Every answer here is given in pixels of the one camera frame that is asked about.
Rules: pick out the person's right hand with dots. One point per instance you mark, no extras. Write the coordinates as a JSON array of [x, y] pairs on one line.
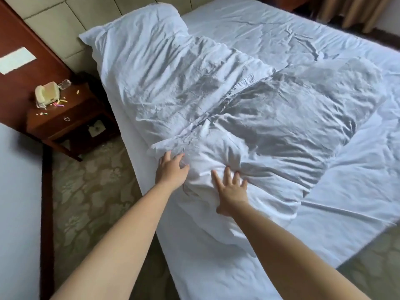
[[232, 195]]

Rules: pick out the person's left hand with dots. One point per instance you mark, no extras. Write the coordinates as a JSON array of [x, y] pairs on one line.
[[171, 173]]

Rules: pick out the white duvet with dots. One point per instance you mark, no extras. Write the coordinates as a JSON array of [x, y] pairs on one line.
[[250, 121]]

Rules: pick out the white bed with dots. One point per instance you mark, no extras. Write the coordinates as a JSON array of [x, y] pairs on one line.
[[359, 184]]

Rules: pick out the person's left forearm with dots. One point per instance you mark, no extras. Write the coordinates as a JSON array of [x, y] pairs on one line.
[[115, 249]]

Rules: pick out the person's right forearm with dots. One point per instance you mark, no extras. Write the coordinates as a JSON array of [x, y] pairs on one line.
[[297, 256]]

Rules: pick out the white slipper packet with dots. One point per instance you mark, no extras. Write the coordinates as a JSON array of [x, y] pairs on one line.
[[97, 128]]

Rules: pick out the wooden nightstand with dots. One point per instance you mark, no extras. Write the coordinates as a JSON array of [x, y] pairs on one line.
[[287, 2], [68, 115]]

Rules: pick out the black round ashtray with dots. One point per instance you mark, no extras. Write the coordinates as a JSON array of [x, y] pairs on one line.
[[83, 78]]

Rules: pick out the scatter of small coloured pieces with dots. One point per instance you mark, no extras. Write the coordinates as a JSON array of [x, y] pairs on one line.
[[59, 104]]

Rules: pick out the clear glass ashtray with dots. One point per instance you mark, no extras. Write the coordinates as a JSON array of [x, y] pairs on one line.
[[64, 84]]

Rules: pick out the beige telephone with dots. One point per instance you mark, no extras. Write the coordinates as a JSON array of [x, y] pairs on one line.
[[47, 94]]

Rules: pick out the white pillow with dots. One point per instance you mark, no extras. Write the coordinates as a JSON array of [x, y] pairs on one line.
[[89, 35]]

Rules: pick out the beige padded headboard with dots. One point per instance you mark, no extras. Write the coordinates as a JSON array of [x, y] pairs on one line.
[[62, 18]]

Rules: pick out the beige curtain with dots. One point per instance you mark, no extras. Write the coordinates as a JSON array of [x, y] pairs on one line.
[[353, 10]]

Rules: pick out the white wall switch panel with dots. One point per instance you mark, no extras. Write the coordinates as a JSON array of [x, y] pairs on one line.
[[15, 60]]

